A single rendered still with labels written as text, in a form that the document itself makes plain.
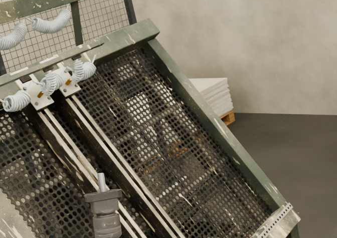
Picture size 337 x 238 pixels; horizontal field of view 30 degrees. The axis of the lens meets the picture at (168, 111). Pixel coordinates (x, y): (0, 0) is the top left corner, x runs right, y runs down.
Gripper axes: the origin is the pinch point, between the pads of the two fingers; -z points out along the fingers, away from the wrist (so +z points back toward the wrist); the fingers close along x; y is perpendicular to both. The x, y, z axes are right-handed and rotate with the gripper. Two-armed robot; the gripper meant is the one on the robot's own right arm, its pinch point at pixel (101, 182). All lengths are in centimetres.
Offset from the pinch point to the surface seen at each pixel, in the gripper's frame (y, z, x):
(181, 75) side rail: 108, -38, -75
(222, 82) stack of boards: 493, -46, -277
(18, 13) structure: 119, -78, 4
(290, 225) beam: 78, 45, -111
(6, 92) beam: 57, -36, 21
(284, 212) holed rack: 81, 38, -110
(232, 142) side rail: 95, 0, -93
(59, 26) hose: 132, -72, -18
